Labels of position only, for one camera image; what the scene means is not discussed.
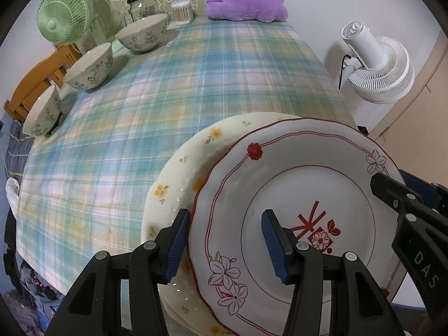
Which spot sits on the purple plush toy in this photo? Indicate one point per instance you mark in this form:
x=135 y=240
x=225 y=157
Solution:
x=245 y=3

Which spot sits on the plaid tablecloth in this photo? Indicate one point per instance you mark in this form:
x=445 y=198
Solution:
x=175 y=84

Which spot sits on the grey floral ceramic bowl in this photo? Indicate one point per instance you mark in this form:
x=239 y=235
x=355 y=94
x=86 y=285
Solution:
x=143 y=36
x=42 y=115
x=91 y=71

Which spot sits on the blue grey plaid cloth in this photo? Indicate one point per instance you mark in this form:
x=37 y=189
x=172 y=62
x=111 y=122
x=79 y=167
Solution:
x=14 y=147

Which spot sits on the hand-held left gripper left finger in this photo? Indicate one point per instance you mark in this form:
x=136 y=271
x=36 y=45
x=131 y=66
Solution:
x=175 y=248

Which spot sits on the glass jar with dark lid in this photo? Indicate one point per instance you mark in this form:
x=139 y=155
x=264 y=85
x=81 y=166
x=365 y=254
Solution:
x=143 y=7

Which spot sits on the dark clothing pile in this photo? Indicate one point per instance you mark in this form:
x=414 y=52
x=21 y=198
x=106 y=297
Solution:
x=35 y=287

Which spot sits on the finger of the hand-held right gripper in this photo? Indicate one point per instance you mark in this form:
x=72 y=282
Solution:
x=430 y=196
x=388 y=189

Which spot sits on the wooden chair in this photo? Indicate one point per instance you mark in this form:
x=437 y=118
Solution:
x=31 y=77

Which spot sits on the white plate with red pattern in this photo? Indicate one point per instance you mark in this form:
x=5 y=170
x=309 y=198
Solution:
x=245 y=189

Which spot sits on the beige door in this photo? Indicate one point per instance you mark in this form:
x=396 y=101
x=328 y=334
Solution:
x=420 y=119

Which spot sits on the round yellow floral plate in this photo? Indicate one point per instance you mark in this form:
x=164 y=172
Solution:
x=182 y=182

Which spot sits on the cotton swab container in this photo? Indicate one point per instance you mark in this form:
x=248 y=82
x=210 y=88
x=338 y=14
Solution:
x=182 y=14

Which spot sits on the white fan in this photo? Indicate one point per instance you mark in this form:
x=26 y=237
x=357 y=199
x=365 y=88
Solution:
x=381 y=73

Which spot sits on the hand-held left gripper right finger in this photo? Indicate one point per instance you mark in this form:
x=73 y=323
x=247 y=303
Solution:
x=274 y=248

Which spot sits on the green desk fan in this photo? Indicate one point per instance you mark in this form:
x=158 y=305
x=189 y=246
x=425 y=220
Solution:
x=63 y=14

